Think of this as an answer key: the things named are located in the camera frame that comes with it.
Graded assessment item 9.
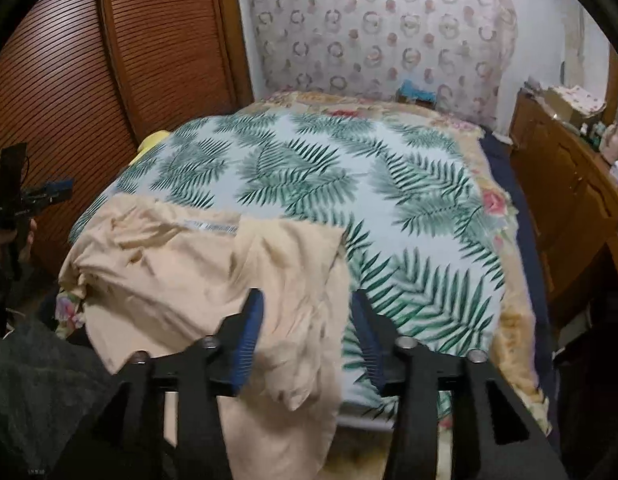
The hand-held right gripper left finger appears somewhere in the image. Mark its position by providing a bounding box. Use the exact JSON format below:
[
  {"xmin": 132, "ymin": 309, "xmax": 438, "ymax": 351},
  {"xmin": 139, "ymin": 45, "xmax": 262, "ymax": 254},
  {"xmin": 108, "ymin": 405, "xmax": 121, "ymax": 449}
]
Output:
[{"xmin": 54, "ymin": 287, "xmax": 266, "ymax": 480}]

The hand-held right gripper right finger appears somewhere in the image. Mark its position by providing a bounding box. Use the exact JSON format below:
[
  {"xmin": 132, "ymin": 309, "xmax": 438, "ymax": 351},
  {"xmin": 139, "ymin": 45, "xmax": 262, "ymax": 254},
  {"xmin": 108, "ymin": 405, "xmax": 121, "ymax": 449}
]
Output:
[{"xmin": 351, "ymin": 290, "xmax": 570, "ymax": 480}]

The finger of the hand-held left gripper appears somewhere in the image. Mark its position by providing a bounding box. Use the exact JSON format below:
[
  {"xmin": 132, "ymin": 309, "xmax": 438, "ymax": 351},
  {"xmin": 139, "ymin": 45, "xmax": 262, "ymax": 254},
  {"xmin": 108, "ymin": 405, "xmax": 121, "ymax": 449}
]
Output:
[
  {"xmin": 39, "ymin": 177, "xmax": 74, "ymax": 196},
  {"xmin": 36, "ymin": 190, "xmax": 73, "ymax": 207}
]

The peach printed t-shirt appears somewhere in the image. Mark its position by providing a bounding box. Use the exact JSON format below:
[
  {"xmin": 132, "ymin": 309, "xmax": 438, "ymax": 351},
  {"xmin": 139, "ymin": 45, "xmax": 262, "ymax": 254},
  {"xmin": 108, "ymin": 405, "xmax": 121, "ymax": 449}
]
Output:
[{"xmin": 58, "ymin": 194, "xmax": 352, "ymax": 480}]

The person's left hand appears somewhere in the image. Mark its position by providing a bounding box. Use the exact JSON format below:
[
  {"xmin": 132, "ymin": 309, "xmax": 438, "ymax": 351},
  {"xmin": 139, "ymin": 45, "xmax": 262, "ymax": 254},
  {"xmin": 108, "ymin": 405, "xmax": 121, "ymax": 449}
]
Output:
[{"xmin": 0, "ymin": 217, "xmax": 38, "ymax": 266}]

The yellow pillow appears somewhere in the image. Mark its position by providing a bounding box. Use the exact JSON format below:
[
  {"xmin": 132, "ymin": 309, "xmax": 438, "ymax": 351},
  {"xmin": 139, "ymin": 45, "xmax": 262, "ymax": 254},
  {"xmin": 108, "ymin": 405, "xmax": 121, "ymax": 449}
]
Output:
[{"xmin": 129, "ymin": 130, "xmax": 170, "ymax": 166}]

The wooden louvered wardrobe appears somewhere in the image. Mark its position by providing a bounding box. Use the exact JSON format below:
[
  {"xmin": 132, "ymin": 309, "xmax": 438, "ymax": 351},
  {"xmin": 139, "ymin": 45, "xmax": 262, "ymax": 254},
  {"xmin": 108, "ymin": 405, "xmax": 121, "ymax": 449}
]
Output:
[{"xmin": 0, "ymin": 0, "xmax": 255, "ymax": 271}]

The palm leaf printed blanket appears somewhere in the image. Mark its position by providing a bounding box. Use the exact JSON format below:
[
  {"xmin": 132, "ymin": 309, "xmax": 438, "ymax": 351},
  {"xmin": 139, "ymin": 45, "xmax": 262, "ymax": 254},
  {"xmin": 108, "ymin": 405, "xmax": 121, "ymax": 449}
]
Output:
[{"xmin": 69, "ymin": 110, "xmax": 507, "ymax": 431}]

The person's dark grey clothing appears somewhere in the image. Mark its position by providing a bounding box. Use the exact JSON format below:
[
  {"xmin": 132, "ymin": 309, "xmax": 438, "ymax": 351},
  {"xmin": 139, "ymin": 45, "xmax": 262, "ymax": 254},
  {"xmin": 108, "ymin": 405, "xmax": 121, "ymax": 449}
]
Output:
[{"xmin": 0, "ymin": 260, "xmax": 140, "ymax": 480}]

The floral blanket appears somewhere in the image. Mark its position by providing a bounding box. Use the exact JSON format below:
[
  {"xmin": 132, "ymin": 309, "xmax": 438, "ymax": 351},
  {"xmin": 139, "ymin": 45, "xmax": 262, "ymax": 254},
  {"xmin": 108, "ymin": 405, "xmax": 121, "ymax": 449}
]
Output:
[{"xmin": 54, "ymin": 90, "xmax": 554, "ymax": 480}]

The wooden sideboard cabinet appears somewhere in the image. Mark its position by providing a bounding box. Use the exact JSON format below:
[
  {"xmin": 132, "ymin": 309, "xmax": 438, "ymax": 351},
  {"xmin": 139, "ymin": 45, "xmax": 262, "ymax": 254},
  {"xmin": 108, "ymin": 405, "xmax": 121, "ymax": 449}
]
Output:
[{"xmin": 509, "ymin": 87, "xmax": 618, "ymax": 321}]

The blue box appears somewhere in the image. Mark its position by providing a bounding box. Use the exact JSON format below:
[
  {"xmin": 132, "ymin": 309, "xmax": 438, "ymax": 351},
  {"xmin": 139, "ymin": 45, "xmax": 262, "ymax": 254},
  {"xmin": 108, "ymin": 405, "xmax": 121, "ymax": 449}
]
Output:
[{"xmin": 396, "ymin": 80, "xmax": 437, "ymax": 106}]

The cardboard box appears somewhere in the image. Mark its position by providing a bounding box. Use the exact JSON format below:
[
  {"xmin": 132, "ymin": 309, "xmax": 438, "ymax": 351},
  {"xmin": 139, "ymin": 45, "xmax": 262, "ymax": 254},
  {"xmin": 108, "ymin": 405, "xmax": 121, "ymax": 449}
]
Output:
[{"xmin": 541, "ymin": 89, "xmax": 584, "ymax": 126}]

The circle patterned curtain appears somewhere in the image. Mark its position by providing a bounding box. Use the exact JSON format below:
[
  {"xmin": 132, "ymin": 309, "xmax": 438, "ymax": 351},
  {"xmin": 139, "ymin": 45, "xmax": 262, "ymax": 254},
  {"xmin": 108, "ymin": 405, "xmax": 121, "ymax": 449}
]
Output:
[{"xmin": 246, "ymin": 0, "xmax": 517, "ymax": 128}]

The pink thermos jug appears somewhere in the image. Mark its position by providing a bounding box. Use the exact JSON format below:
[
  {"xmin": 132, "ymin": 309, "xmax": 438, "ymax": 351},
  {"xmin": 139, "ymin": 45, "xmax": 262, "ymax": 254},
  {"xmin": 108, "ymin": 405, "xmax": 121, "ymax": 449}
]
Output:
[{"xmin": 601, "ymin": 122, "xmax": 618, "ymax": 166}]

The white floral cloth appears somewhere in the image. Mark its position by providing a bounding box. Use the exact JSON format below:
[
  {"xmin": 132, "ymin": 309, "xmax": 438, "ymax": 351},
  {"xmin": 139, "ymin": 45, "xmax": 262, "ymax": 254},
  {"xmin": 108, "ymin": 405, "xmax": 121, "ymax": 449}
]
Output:
[{"xmin": 559, "ymin": 85, "xmax": 607, "ymax": 116}]

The beige tied window curtain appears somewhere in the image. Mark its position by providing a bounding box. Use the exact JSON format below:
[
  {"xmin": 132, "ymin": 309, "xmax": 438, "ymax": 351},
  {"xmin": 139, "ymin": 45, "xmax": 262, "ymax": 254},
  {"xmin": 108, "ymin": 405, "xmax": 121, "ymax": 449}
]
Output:
[{"xmin": 560, "ymin": 0, "xmax": 590, "ymax": 86}]

